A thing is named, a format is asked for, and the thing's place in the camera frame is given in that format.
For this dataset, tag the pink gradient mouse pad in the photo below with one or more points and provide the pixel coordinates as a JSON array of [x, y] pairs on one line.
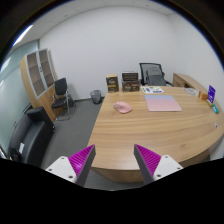
[[162, 103]]

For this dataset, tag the black mesh waste bin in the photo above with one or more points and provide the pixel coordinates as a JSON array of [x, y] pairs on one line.
[[96, 96]]

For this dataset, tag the wooden side cabinet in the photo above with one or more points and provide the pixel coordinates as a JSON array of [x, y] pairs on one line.
[[182, 80]]

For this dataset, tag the black leather sofa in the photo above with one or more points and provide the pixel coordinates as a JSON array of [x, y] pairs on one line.
[[31, 137]]

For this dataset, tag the grey backpack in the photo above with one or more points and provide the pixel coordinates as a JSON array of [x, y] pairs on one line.
[[155, 77]]

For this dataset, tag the teal small packet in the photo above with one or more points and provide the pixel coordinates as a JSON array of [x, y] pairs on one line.
[[215, 109]]

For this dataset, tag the pink computer mouse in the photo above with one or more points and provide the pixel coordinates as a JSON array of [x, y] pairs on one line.
[[122, 107]]

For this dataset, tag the wooden glass-door bookcase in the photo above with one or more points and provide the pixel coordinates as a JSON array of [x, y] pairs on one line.
[[38, 79]]

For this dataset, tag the wooden office desk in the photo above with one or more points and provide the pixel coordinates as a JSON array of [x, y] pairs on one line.
[[187, 136]]

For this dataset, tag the black mesh office chair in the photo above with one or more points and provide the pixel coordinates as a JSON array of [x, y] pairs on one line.
[[144, 67]]

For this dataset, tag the round white coaster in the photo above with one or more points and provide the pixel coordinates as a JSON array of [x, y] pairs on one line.
[[191, 91]]

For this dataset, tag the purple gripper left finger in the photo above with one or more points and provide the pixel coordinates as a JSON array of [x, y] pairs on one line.
[[74, 168]]

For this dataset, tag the green white leaflet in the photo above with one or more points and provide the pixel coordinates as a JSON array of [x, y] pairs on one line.
[[151, 89]]

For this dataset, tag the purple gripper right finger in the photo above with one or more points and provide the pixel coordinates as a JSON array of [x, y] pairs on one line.
[[153, 166]]

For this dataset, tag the small dark printed box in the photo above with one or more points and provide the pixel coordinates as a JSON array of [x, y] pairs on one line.
[[112, 83]]

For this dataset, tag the black visitor chair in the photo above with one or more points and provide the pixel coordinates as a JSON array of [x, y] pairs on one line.
[[62, 96]]

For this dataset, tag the large dark printed box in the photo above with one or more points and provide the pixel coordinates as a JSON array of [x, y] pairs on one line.
[[130, 82]]

